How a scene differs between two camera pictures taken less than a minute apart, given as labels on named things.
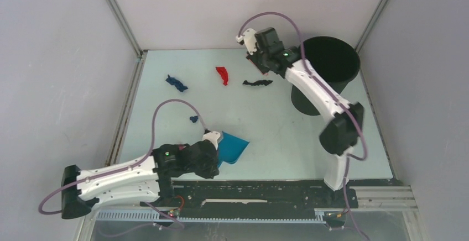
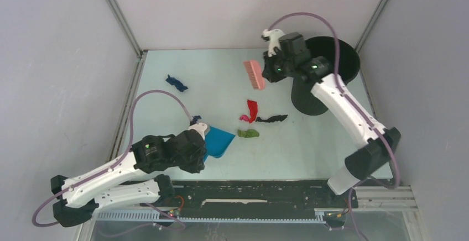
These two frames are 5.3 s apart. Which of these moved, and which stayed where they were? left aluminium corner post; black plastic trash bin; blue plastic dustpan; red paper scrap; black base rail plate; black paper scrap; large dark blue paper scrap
Moved: black paper scrap; red paper scrap; blue plastic dustpan
Stayed: left aluminium corner post; black base rail plate; black plastic trash bin; large dark blue paper scrap
